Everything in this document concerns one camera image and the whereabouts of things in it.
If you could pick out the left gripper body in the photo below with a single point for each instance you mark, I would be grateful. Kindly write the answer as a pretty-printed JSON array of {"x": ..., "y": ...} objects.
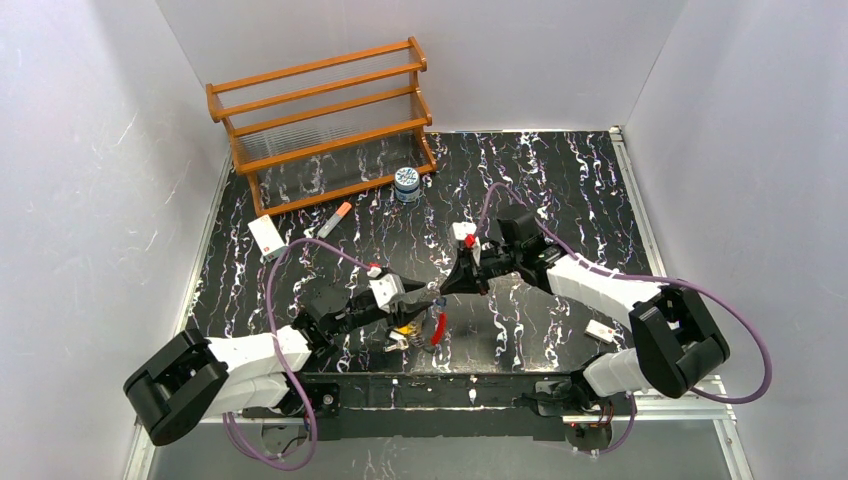
[{"x": 390, "y": 307}]

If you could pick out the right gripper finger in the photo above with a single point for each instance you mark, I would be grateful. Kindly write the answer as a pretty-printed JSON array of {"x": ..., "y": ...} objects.
[
  {"x": 465, "y": 270},
  {"x": 481, "y": 286}
]

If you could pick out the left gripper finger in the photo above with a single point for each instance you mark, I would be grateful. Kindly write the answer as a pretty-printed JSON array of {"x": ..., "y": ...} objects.
[
  {"x": 414, "y": 289},
  {"x": 408, "y": 311}
]

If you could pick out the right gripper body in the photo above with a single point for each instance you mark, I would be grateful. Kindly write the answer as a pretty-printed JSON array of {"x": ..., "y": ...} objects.
[{"x": 477, "y": 266}]

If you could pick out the red handled keyring with keys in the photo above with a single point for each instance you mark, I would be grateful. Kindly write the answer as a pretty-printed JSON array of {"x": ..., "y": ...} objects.
[{"x": 413, "y": 334}]

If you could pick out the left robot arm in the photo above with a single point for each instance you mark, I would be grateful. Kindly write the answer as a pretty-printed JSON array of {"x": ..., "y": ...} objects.
[{"x": 287, "y": 351}]

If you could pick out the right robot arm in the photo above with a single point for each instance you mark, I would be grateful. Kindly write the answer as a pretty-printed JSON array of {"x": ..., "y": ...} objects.
[{"x": 676, "y": 341}]

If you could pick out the white card box left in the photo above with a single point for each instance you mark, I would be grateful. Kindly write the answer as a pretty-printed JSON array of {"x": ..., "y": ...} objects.
[{"x": 267, "y": 238}]

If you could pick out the white card box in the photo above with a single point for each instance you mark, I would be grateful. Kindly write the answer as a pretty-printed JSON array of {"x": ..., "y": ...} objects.
[
  {"x": 600, "y": 332},
  {"x": 267, "y": 238}
]

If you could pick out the orange capped marker pen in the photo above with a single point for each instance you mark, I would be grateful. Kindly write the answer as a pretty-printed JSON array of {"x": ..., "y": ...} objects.
[{"x": 334, "y": 220}]

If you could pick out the small blue patterned tin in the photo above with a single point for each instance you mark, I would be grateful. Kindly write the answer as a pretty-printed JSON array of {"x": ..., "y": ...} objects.
[{"x": 407, "y": 184}]

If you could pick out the white card box right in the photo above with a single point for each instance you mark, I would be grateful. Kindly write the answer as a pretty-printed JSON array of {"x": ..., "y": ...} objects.
[{"x": 600, "y": 332}]

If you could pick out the orange wooden shelf rack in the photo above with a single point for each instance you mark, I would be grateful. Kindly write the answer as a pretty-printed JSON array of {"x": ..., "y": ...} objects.
[{"x": 294, "y": 114}]

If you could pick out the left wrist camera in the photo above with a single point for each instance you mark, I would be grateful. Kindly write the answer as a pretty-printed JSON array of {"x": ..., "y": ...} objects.
[{"x": 386, "y": 286}]

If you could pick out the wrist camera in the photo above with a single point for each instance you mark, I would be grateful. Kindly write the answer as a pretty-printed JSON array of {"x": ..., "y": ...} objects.
[
  {"x": 465, "y": 236},
  {"x": 386, "y": 286}
]

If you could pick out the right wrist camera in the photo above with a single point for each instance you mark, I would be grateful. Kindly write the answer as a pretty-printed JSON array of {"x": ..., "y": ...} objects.
[{"x": 465, "y": 236}]

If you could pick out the aluminium frame rail front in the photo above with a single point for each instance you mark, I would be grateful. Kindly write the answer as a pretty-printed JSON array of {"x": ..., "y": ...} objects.
[{"x": 430, "y": 397}]

